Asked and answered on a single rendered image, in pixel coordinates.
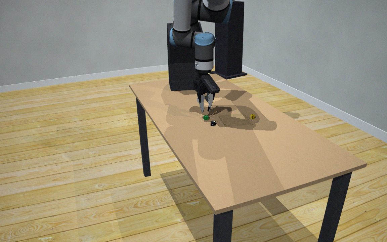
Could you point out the tan textured mat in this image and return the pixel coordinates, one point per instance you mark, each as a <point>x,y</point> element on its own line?
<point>235,120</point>

